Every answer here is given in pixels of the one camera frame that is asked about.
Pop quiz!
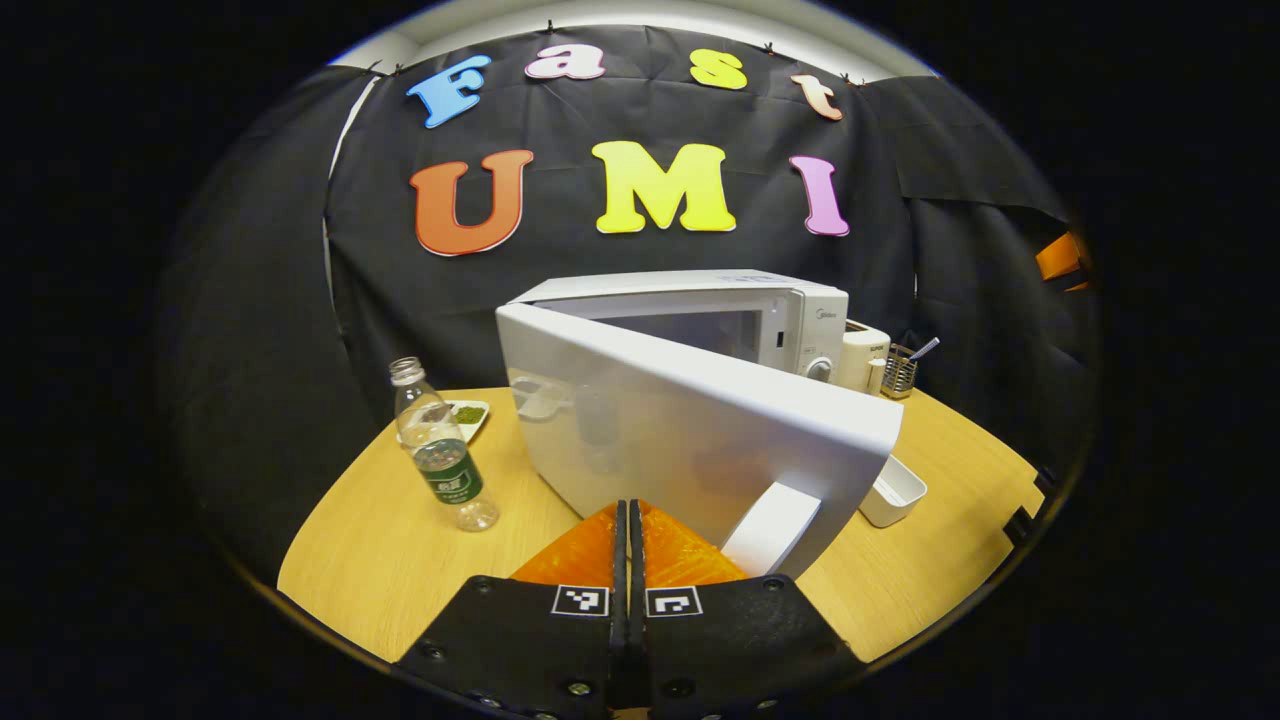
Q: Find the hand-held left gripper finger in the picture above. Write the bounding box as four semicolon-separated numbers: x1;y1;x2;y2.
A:
628;498;866;720
393;500;629;720

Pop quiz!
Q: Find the white rectangular dish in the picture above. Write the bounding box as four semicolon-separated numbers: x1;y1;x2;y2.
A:
858;455;929;529

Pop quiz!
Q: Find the white toaster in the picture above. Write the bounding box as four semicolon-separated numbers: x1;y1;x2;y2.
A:
838;320;893;393

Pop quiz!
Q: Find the white divided snack tray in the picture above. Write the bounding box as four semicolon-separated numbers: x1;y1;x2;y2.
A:
397;399;492;446

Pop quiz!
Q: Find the white microwave oven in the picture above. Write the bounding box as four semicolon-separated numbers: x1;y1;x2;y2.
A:
495;268;906;581

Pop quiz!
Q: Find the clear plastic water bottle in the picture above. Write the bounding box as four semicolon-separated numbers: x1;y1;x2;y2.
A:
388;356;501;533

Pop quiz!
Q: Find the wire utensil holder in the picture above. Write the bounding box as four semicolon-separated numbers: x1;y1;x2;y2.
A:
880;343;919;401

